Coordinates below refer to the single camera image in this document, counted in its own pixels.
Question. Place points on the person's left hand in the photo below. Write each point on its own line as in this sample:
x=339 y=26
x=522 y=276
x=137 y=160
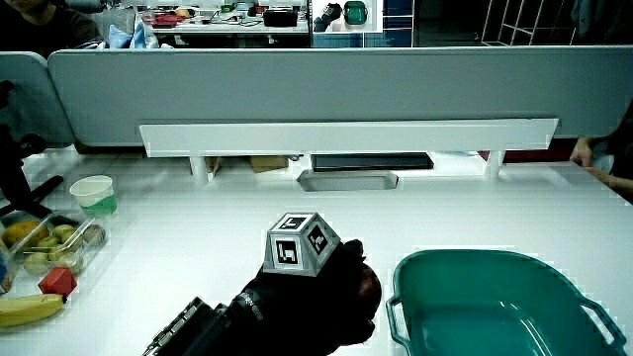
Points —
x=306 y=301

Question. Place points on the red apple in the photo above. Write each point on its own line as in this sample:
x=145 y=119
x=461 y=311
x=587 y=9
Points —
x=371 y=289

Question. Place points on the person's left forearm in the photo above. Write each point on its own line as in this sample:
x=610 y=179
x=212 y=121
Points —
x=198 y=329

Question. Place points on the another person's forearm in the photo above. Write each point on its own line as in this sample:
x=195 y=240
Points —
x=610 y=179

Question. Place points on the white desk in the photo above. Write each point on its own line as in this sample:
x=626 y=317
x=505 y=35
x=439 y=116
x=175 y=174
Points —
x=207 y=237

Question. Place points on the white desk shelf riser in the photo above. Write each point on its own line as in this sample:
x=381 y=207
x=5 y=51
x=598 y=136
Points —
x=346 y=137

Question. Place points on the brown cardboard box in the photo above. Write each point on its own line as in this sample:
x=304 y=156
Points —
x=269 y=163

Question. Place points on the teal plastic basin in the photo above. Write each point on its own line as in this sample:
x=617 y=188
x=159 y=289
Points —
x=484 y=306

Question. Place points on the large grey divider panel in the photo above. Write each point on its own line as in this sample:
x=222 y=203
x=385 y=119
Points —
x=316 y=84

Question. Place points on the clear plastic fruit container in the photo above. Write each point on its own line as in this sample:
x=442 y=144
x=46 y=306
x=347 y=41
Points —
x=79 y=247

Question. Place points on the white and green paper cup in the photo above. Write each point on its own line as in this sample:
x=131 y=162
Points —
x=94 y=195

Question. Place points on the red cube block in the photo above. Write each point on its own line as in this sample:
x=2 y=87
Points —
x=58 y=282

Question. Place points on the green fruit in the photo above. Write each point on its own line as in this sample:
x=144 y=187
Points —
x=47 y=242
x=63 y=230
x=60 y=253
x=36 y=263

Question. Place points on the yellow banana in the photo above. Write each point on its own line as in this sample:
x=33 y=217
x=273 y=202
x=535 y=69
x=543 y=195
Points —
x=27 y=309

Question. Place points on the white background table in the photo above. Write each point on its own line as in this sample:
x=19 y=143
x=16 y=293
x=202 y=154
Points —
x=232 y=27

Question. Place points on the black bag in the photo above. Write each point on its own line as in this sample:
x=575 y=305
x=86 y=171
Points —
x=280 y=18

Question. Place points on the orange fruit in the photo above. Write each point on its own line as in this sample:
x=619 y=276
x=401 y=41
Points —
x=22 y=232

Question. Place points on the red tray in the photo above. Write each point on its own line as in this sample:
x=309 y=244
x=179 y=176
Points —
x=168 y=20

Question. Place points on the blue plastic bag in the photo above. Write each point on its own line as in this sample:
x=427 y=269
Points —
x=131 y=37

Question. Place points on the black tripod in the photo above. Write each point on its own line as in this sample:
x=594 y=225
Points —
x=15 y=173

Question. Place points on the small grey divider panel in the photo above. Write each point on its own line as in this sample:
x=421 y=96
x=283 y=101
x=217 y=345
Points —
x=27 y=99

